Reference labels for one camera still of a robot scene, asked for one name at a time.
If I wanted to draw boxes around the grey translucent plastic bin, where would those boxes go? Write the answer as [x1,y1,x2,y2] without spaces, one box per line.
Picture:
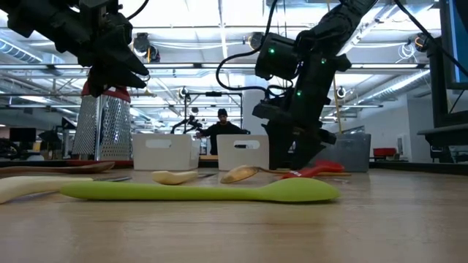
[317,132,371,174]

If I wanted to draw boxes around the black computer monitor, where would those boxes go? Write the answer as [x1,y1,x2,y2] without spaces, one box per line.
[439,0,468,91]

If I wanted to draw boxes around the light wooden spoon thin handle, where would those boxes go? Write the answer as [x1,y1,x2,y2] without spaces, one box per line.
[219,164,352,185]

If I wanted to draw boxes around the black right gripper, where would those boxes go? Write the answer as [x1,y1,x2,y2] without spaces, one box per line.
[251,53,352,171]

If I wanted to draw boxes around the grey computer desk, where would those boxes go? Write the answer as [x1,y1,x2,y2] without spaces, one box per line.
[416,32,468,164]

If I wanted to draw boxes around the black background rig frame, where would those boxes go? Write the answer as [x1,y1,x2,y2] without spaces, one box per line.
[183,91,244,135]

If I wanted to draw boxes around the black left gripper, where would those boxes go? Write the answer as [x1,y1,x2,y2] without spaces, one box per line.
[35,0,151,99]

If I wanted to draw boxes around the red silicone spoon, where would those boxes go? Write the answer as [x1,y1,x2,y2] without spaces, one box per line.
[280,159,346,180]

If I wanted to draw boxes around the white plastic bin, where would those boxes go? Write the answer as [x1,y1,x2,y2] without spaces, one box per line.
[132,132,202,172]
[216,134,271,172]

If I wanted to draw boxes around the black ceiling cable reel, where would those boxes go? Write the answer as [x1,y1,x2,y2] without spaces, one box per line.
[132,31,162,64]
[414,31,433,53]

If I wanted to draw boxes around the red background container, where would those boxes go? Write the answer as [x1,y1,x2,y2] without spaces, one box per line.
[372,147,398,159]

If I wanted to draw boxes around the dark brown wooden spoon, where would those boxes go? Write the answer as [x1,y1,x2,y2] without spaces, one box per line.
[0,161,116,175]

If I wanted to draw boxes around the white building column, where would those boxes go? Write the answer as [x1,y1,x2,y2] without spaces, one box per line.
[241,87,270,136]

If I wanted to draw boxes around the person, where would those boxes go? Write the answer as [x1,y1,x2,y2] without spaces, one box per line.
[195,107,252,156]

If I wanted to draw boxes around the black aluminium table frame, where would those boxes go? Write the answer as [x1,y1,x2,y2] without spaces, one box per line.
[0,159,468,176]

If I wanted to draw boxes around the yellow cable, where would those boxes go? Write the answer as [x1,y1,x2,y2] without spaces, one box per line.
[331,72,344,134]

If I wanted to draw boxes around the green silicone spoon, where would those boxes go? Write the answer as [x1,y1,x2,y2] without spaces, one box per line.
[58,177,341,204]

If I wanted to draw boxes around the steel box grater red handle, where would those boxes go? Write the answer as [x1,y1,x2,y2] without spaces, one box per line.
[67,85,135,169]

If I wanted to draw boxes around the small dark background monitor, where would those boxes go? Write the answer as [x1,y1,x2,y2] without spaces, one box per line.
[8,127,38,144]

